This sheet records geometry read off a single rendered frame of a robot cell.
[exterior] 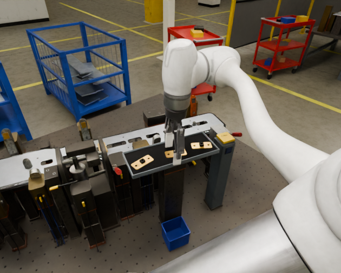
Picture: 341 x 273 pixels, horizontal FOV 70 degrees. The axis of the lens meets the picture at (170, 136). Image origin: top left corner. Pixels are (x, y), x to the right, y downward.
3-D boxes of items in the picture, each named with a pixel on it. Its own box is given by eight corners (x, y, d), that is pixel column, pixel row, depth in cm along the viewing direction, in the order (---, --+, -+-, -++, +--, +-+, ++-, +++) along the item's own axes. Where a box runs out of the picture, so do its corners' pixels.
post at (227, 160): (215, 195, 139) (227, 133, 112) (222, 206, 133) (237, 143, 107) (203, 200, 136) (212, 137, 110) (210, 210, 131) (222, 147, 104)
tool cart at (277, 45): (278, 65, 492) (294, 12, 433) (297, 73, 460) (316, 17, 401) (247, 72, 461) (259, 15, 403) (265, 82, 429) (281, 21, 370)
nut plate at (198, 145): (210, 142, 104) (210, 140, 103) (212, 148, 101) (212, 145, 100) (190, 143, 103) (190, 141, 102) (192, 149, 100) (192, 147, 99)
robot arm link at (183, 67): (174, 101, 73) (207, 91, 80) (177, 48, 64) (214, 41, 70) (155, 86, 80) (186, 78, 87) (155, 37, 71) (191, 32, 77)
